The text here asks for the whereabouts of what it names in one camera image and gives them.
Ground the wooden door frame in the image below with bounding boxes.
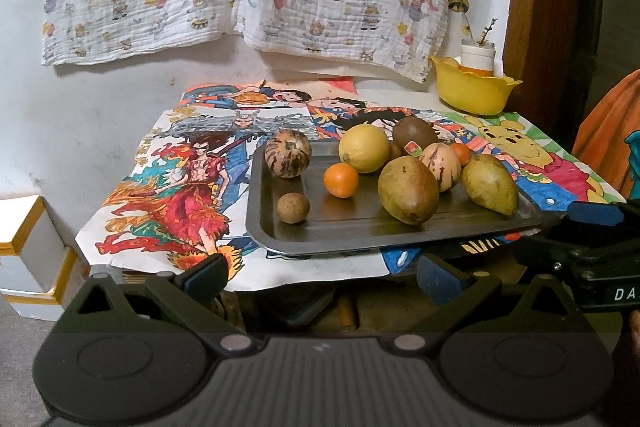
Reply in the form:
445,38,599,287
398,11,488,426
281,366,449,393
502,0,586,142

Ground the cartoon kids drawing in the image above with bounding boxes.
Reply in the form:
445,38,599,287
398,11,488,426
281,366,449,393
179,79,313,112

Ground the orange cloth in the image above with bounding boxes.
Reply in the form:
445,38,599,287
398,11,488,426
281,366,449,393
572,69,640,202

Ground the green mango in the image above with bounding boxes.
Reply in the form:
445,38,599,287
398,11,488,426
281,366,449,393
461,154,520,216

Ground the striped pepino melon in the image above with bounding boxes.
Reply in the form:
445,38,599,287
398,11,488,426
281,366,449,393
419,143,462,192
264,129,313,178

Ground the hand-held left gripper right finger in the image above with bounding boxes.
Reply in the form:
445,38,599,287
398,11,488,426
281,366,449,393
392,254,583,354

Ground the thin budding twig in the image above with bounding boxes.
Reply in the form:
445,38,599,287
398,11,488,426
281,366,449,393
465,18,501,45

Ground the white box gold trim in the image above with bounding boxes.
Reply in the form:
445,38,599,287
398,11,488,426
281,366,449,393
0,194,66,295
0,247,86,323

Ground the orange mandarin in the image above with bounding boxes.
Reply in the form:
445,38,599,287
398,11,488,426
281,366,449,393
323,163,360,199

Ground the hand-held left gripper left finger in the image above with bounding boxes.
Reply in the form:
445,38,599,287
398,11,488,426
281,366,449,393
62,254,262,354

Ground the brownish yellow mango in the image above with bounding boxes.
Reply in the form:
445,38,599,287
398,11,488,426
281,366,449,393
377,155,440,226

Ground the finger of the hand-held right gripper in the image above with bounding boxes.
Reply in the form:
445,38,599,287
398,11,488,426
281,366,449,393
560,201,640,230
515,237,603,282

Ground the yellow plastic bowl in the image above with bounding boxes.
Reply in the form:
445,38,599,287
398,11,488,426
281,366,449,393
431,55,523,116

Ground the metal baking tray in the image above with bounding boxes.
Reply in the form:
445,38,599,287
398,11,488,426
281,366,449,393
246,139,563,256

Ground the yellow lemon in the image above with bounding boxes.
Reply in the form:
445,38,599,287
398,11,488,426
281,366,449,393
338,124,391,174

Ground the white and orange jar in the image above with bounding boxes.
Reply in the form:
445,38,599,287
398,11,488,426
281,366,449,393
460,41,496,75

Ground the brown round sapodilla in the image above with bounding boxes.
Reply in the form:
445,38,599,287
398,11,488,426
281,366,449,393
391,116,441,152

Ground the yellow bear drawing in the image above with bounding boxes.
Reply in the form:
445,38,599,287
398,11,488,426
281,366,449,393
447,109,626,205

